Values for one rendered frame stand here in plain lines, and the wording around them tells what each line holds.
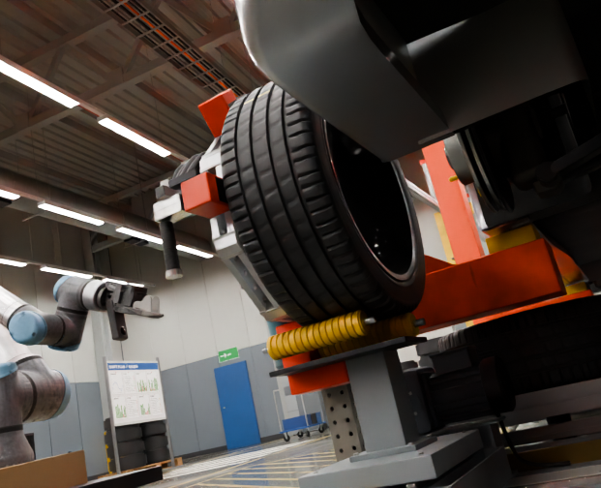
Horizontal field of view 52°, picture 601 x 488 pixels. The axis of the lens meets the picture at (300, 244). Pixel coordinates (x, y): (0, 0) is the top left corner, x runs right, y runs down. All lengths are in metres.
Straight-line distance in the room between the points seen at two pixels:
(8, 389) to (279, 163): 0.98
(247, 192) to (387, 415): 0.59
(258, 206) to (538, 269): 0.90
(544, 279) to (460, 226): 2.12
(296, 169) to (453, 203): 2.79
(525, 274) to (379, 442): 0.70
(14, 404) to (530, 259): 1.48
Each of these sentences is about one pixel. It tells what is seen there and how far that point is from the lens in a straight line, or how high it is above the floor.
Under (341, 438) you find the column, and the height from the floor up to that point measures 0.25.
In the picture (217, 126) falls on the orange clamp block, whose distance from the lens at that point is 1.57.
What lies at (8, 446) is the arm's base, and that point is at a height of 0.43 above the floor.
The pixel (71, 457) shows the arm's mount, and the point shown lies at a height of 0.37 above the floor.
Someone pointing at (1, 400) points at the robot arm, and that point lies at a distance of 1.83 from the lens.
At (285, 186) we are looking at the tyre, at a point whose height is 0.79.
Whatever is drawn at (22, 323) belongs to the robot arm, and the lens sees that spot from 1.82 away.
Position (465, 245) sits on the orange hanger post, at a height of 1.13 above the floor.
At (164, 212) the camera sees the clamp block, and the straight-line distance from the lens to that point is 1.62.
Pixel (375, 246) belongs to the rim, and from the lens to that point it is 1.74.
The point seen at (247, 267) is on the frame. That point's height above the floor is 0.69.
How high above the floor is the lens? 0.34
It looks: 16 degrees up
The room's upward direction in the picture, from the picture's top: 13 degrees counter-clockwise
